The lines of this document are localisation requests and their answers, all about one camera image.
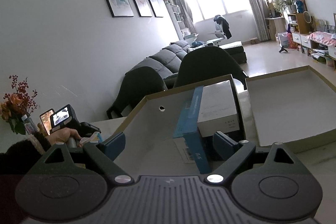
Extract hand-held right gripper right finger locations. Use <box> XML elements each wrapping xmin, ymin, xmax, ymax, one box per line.
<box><xmin>205</xmin><ymin>131</ymin><xmax>310</xmax><ymax>185</ymax></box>

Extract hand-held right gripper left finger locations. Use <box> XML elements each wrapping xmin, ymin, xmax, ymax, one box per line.
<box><xmin>29</xmin><ymin>132</ymin><xmax>134</xmax><ymax>186</ymax></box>

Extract small yellow blue box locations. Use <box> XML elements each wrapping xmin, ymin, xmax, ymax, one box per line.
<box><xmin>79</xmin><ymin>132</ymin><xmax>103</xmax><ymax>146</ymax></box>

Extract blue white box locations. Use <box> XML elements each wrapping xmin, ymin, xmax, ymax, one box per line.
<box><xmin>173</xmin><ymin>85</ymin><xmax>212</xmax><ymax>174</ymax></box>

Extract brown cardboard box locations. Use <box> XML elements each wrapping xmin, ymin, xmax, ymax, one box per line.
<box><xmin>101</xmin><ymin>74</ymin><xmax>265</xmax><ymax>178</ymax></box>

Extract brown cardboard box lid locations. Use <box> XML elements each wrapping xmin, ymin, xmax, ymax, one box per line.
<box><xmin>244</xmin><ymin>65</ymin><xmax>336</xmax><ymax>154</ymax></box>

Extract person's left forearm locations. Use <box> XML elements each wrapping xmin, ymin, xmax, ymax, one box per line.
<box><xmin>0</xmin><ymin>132</ymin><xmax>53</xmax><ymax>177</ymax></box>

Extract white marble desktop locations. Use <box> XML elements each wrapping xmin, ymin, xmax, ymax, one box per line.
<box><xmin>87</xmin><ymin>89</ymin><xmax>336</xmax><ymax>224</ymax></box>

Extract person's left hand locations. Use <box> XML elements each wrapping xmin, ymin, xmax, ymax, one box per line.
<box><xmin>47</xmin><ymin>128</ymin><xmax>82</xmax><ymax>147</ymax></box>

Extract black smartphone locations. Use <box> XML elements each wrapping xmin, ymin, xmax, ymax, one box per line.
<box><xmin>39</xmin><ymin>109</ymin><xmax>55</xmax><ymax>136</ymax></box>

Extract clear plastic bottle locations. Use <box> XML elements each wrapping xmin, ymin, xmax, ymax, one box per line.
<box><xmin>22</xmin><ymin>114</ymin><xmax>36</xmax><ymax>136</ymax></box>

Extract large white box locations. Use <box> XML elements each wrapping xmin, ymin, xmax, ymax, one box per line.
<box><xmin>196</xmin><ymin>80</ymin><xmax>241</xmax><ymax>161</ymax></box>

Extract orange flowers red berries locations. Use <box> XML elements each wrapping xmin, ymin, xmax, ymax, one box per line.
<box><xmin>0</xmin><ymin>74</ymin><xmax>39</xmax><ymax>135</ymax></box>

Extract black dining chair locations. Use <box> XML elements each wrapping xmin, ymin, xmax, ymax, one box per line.
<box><xmin>106</xmin><ymin>67</ymin><xmax>168</xmax><ymax>120</ymax></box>
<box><xmin>173</xmin><ymin>46</ymin><xmax>249</xmax><ymax>88</ymax></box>

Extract grey sofa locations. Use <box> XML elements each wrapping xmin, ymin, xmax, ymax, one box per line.
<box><xmin>125</xmin><ymin>40</ymin><xmax>248</xmax><ymax>88</ymax></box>

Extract white office chair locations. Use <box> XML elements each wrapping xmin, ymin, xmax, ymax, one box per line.
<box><xmin>207</xmin><ymin>22</ymin><xmax>227</xmax><ymax>47</ymax></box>

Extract dark jacket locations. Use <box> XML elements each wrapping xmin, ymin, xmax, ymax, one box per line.
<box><xmin>213</xmin><ymin>14</ymin><xmax>233</xmax><ymax>40</ymax></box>

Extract wooden desk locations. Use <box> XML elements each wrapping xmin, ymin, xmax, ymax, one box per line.
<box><xmin>265</xmin><ymin>17</ymin><xmax>287</xmax><ymax>42</ymax></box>

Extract white low cabinet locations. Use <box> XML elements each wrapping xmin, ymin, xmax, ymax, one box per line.
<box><xmin>291</xmin><ymin>32</ymin><xmax>336</xmax><ymax>60</ymax></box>

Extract white bookshelf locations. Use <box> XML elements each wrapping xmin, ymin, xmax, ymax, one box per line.
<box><xmin>163</xmin><ymin>0</ymin><xmax>185</xmax><ymax>40</ymax></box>

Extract grey curtain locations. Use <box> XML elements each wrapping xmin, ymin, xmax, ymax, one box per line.
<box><xmin>234</xmin><ymin>0</ymin><xmax>274</xmax><ymax>43</ymax></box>
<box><xmin>169</xmin><ymin>0</ymin><xmax>196</xmax><ymax>35</ymax></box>

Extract wooden cabinet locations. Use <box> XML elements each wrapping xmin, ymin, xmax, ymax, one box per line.
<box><xmin>287</xmin><ymin>13</ymin><xmax>313</xmax><ymax>35</ymax></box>

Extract pink cloth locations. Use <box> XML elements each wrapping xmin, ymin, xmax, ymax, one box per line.
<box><xmin>306</xmin><ymin>31</ymin><xmax>336</xmax><ymax>48</ymax></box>

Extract framed pale picture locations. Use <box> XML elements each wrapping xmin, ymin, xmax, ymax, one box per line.
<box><xmin>143</xmin><ymin>0</ymin><xmax>165</xmax><ymax>18</ymax></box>

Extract potted green plant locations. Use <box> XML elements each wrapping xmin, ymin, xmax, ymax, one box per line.
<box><xmin>274</xmin><ymin>0</ymin><xmax>300</xmax><ymax>14</ymax></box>

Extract blue toy figure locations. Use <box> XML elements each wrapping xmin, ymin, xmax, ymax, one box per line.
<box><xmin>296</xmin><ymin>0</ymin><xmax>307</xmax><ymax>14</ymax></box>

